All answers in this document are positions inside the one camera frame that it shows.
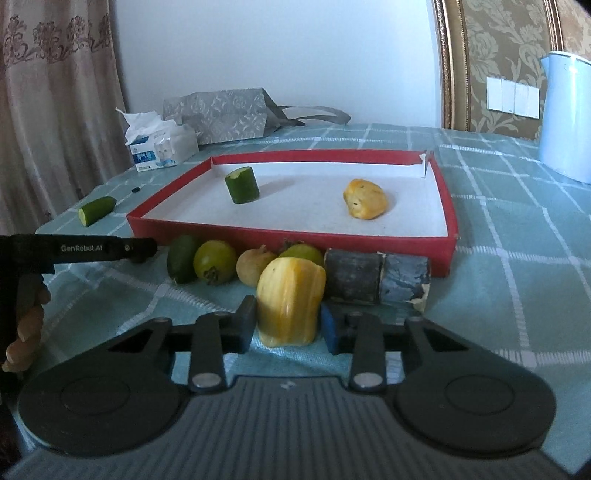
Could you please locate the gold ornate wall frame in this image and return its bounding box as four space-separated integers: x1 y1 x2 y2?
433 0 590 139

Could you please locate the beige patterned curtain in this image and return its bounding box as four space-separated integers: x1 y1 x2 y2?
1 1 132 234

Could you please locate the yellow jackfruit piece in tray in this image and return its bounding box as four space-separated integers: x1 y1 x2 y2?
342 179 389 220

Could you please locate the person's left hand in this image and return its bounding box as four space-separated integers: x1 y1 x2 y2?
2 285 51 373

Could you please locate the grey patterned gift bag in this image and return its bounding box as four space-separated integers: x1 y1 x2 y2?
162 87 351 145

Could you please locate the red shallow cardboard tray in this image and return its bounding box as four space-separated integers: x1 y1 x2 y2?
127 149 459 277

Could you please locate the light blue electric kettle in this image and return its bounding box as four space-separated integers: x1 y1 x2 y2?
539 51 591 184

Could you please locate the green checked tablecloth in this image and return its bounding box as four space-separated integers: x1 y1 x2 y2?
8 126 590 479

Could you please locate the dark green cucumber end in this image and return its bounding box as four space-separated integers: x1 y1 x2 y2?
166 235 202 284

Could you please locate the green tomato with stem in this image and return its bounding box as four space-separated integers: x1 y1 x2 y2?
193 240 238 285

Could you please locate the green cucumber chunk in tray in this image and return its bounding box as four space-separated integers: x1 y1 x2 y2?
224 166 259 204

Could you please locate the white wall switch panel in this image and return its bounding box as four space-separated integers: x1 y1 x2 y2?
486 77 540 120

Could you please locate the dark sugarcane piece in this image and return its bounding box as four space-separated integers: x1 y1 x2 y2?
325 249 383 305
378 253 432 313

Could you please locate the white tissue pack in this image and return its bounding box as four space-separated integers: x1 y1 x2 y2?
117 109 199 172

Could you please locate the large yellow jackfruit piece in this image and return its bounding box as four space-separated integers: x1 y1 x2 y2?
256 257 327 348

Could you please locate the cucumber half on tablecloth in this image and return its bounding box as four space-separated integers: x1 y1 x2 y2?
78 196 117 227

